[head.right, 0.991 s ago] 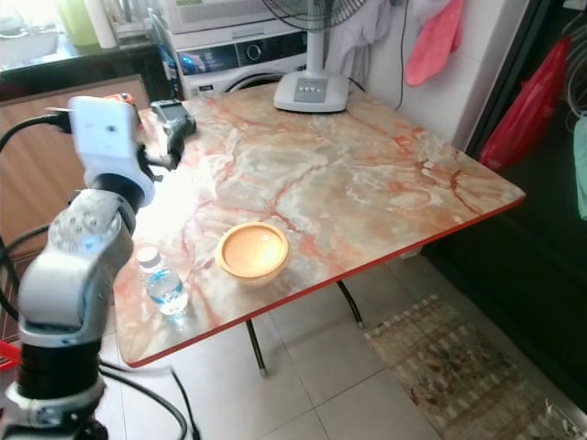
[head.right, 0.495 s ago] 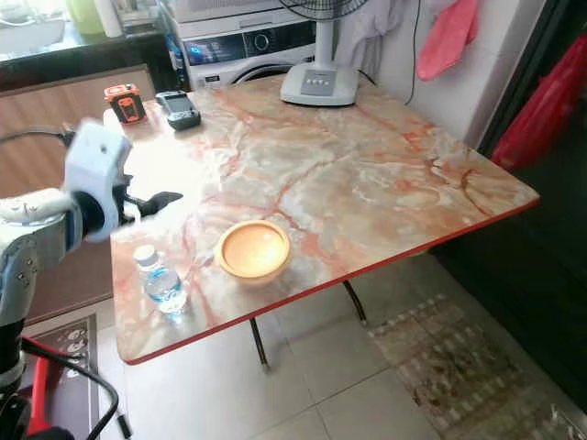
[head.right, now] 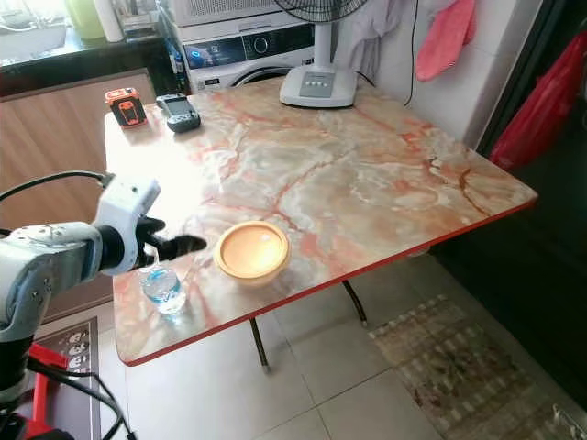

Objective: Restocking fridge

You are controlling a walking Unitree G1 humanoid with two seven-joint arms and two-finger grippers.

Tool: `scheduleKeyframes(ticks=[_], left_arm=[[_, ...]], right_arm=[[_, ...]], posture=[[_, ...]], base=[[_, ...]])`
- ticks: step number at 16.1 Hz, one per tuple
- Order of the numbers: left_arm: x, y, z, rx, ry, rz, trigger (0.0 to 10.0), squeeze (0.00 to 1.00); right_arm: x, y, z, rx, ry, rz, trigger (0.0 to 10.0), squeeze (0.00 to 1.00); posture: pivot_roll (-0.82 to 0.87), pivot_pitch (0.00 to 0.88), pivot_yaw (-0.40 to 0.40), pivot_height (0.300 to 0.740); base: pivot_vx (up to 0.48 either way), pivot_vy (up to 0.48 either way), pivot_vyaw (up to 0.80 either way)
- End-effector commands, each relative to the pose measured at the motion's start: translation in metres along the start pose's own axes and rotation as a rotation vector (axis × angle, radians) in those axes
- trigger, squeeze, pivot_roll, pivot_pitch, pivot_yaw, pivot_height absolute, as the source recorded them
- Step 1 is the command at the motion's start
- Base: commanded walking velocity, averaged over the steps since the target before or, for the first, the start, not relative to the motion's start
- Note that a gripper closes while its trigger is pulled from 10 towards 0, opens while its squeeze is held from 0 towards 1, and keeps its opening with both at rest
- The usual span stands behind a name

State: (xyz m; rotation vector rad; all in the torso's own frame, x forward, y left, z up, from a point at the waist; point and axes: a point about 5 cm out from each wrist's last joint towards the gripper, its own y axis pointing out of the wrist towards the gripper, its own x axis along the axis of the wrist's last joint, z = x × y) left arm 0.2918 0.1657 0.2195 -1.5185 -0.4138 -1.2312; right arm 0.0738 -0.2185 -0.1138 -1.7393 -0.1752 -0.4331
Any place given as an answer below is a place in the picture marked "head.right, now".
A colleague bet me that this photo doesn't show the brown patterned floor mat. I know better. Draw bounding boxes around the brown patterned floor mat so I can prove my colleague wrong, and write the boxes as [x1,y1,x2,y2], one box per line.
[367,293,587,440]

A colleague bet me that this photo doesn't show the grey hanging cloth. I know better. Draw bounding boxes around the grey hanging cloth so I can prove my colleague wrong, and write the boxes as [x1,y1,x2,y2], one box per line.
[335,0,409,79]

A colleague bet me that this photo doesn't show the green plastic bottle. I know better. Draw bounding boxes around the green plastic bottle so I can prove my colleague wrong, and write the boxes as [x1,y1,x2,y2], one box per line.
[65,0,106,40]

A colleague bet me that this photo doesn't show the black metal table leg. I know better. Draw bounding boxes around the black metal table leg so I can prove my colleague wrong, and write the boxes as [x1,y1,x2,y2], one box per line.
[342,280,369,328]
[249,316,273,372]

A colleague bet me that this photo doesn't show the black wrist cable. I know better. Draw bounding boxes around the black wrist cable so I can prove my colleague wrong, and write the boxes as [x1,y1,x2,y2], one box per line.
[0,170,111,201]

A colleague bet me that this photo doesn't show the red black handheld device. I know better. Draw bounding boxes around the red black handheld device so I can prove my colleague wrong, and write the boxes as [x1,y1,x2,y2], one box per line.
[105,88,148,127]

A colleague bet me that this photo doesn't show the red plastic bag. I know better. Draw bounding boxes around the red plastic bag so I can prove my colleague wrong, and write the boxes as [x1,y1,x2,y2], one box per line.
[488,32,587,173]

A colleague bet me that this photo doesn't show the black torso cable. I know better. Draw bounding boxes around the black torso cable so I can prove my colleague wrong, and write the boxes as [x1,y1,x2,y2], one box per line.
[28,357,138,440]

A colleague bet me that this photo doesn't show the black countertop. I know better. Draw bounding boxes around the black countertop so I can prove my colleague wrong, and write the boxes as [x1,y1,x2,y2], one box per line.
[0,35,171,97]

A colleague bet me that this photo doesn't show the white sink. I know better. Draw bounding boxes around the white sink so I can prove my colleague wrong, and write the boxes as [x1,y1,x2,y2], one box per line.
[0,20,67,63]

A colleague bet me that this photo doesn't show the wooden cabinet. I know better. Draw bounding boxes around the wooden cabinet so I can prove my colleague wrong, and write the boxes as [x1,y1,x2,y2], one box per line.
[0,69,157,248]

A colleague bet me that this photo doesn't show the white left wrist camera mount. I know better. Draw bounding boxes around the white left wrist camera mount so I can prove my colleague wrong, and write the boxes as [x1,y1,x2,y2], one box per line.
[94,174,161,276]

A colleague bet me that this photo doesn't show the white plastic bottle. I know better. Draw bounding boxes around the white plastic bottle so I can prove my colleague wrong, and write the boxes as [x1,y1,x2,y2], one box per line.
[96,0,126,43]

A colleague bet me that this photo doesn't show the grey printed doormat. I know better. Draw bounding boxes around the grey printed doormat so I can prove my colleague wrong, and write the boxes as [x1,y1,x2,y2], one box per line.
[46,316,102,440]

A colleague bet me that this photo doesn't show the grey black handheld device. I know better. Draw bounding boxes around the grey black handheld device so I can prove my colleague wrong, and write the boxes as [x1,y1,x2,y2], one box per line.
[154,93,202,134]

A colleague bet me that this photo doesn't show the white front-load washing machine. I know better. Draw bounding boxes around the white front-load washing machine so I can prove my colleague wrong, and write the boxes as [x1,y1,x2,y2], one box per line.
[161,18,317,93]

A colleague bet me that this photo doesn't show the orange plastic bowl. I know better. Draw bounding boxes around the orange plastic bowl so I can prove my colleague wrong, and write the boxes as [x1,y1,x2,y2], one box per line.
[214,221,291,285]

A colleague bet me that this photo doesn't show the clear plastic water bottle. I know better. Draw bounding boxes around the clear plastic water bottle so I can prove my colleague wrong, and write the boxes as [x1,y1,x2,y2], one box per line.
[140,266,186,317]

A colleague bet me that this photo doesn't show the pink hanging cloth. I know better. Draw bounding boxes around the pink hanging cloth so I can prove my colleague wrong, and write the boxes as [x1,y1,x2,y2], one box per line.
[415,0,478,82]

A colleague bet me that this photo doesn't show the white standing fan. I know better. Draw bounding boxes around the white standing fan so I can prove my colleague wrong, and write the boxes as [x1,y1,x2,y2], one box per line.
[273,0,360,109]

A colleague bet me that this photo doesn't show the red metal frame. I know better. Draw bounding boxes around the red metal frame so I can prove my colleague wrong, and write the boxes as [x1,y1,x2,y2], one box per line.
[26,342,76,440]

